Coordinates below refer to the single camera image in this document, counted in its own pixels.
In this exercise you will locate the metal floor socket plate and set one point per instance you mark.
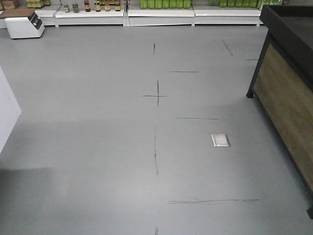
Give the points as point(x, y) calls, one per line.
point(220, 140)

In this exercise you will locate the white box appliance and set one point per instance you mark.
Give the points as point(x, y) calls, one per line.
point(25, 27)

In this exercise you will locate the black wooden display stand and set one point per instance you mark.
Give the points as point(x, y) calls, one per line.
point(283, 81)

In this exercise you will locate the white store shelf unit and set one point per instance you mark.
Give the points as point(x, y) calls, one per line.
point(132, 15)

